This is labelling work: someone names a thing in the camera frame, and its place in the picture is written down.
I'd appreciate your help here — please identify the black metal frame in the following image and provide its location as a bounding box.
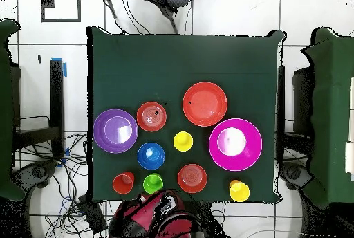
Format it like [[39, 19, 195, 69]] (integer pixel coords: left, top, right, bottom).
[[12, 59, 66, 159]]

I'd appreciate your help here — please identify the small orange plastic bowl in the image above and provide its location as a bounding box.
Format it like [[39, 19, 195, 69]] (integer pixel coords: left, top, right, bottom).
[[136, 101, 168, 133], [177, 163, 209, 194]]

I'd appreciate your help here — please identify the dark green tablecloth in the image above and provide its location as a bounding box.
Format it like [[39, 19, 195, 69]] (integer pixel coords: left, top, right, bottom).
[[0, 18, 26, 201], [300, 26, 354, 210], [86, 26, 287, 204]]

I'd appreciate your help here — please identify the tangle of black cables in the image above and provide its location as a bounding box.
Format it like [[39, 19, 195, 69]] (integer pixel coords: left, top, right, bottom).
[[16, 131, 111, 238]]

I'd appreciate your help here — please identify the yellow plastic cup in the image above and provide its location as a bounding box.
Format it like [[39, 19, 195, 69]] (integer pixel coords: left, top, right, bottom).
[[173, 130, 194, 153], [228, 181, 251, 203]]

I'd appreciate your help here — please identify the purple plastic bowl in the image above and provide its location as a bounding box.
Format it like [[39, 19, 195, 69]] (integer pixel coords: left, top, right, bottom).
[[93, 108, 139, 154]]

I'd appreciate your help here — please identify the blue plastic bowl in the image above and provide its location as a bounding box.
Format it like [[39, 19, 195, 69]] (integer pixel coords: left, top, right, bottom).
[[137, 141, 166, 171]]

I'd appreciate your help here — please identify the blue cable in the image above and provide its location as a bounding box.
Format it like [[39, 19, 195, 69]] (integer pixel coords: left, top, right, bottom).
[[61, 195, 73, 212]]

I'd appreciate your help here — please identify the black power strip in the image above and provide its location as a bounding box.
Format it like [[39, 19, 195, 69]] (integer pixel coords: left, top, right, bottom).
[[77, 193, 108, 235]]

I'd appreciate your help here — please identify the black stand base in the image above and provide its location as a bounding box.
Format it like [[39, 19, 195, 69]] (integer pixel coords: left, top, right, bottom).
[[12, 159, 57, 190], [278, 162, 314, 192]]

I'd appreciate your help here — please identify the large pink plastic bowl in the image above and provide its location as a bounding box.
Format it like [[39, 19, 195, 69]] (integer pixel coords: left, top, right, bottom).
[[208, 118, 263, 172]]

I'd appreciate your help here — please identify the blue tape strip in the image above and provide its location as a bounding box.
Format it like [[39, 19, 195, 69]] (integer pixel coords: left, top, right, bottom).
[[51, 57, 68, 79]]

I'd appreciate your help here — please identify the green plastic cup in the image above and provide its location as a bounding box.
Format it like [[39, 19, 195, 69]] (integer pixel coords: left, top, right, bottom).
[[142, 173, 164, 195]]

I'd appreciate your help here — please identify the large orange plastic bowl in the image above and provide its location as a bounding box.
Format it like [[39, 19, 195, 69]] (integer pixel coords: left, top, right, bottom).
[[182, 81, 228, 127]]

